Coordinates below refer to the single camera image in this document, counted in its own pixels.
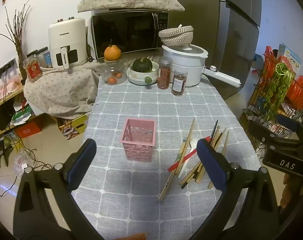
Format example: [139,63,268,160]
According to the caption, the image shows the person's right hand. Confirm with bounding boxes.
[281,172,292,206]

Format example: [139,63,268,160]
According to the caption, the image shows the grey refrigerator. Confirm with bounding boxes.
[164,0,262,101]

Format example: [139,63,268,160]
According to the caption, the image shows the black microwave oven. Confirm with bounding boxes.
[91,10,170,61]

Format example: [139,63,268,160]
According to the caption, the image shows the blue and white box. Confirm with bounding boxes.
[276,43,302,68]

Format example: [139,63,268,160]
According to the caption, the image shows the bunch of green vegetables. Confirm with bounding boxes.
[263,62,295,121]

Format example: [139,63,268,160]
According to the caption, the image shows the woven rope basket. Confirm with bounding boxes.
[158,25,194,47]

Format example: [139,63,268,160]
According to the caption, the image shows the green pumpkin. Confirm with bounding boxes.
[132,57,153,73]

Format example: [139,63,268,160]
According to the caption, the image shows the clear storage containers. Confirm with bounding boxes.
[26,47,52,69]

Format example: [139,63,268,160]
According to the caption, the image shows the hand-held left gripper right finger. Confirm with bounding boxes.
[189,139,280,240]

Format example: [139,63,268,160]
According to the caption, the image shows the red label jar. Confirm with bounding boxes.
[23,57,43,83]

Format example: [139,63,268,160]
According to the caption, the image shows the green and white package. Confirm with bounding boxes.
[11,103,32,126]

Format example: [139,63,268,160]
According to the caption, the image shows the orange plastic bag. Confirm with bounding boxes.
[287,75,303,111]
[263,46,277,75]

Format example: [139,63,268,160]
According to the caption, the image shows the black floor cables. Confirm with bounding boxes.
[0,130,54,198]

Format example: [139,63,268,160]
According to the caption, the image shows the tall red spice jar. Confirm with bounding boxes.
[157,57,172,90]

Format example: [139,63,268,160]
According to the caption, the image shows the short labelled spice jar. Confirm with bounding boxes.
[171,69,189,96]

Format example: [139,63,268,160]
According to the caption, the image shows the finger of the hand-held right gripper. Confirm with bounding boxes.
[278,115,303,141]
[248,120,296,147]

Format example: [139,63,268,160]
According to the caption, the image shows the black power strip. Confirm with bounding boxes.
[0,60,16,77]

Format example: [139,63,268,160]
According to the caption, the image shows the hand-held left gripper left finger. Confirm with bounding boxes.
[13,138,102,240]

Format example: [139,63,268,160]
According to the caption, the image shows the red plastic spoon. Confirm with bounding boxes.
[168,148,198,172]

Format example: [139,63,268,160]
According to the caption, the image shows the wooden shelf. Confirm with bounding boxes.
[0,86,45,140]

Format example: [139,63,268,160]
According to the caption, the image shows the bunch of chopsticks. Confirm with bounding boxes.
[158,117,230,203]

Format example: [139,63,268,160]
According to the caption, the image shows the printed cardboard box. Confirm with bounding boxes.
[57,114,90,140]

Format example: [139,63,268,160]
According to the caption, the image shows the white air fryer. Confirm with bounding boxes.
[48,17,88,69]

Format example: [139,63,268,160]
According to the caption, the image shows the pink plastic utensil basket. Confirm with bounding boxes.
[120,118,157,162]

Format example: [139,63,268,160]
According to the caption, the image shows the white plastic spoon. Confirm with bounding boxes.
[178,137,200,178]

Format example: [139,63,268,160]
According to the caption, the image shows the clear glass jar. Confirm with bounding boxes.
[102,58,128,86]

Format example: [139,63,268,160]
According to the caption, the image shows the dried branches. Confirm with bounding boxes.
[0,0,31,64]

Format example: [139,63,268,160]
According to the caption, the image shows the grey checked tablecloth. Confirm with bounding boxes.
[70,76,262,240]

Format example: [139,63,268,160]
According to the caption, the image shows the red box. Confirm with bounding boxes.
[15,122,42,139]

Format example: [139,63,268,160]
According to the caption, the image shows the stack of white bowls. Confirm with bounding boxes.
[127,61,160,86]

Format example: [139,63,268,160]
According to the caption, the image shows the person's left hand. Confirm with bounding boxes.
[126,233,150,240]

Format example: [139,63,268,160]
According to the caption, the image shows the black tripods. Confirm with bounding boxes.
[0,139,14,168]

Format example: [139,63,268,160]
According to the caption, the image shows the black wire rack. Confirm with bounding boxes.
[242,55,303,160]

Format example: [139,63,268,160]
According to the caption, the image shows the clear plastic bag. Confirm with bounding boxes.
[13,153,30,176]

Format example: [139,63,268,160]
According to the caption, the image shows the white electric cooking pot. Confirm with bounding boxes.
[162,43,242,89]

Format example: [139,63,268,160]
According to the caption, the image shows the floral cabinet cloth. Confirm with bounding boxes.
[24,62,100,118]

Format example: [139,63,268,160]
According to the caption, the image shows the large orange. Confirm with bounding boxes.
[104,40,122,61]

